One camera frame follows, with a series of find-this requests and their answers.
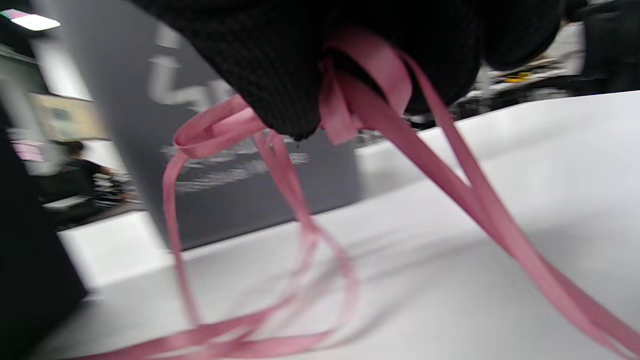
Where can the person's right hand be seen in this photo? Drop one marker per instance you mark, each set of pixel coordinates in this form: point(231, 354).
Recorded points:
point(275, 50)

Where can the pink ribbon bow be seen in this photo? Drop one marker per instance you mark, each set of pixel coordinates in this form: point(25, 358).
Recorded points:
point(380, 65)

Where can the grey plastic waste bin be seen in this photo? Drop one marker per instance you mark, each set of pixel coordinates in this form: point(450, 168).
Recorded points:
point(240, 200)

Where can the ceiling light strip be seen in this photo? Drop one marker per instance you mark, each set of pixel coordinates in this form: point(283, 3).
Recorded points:
point(30, 21)

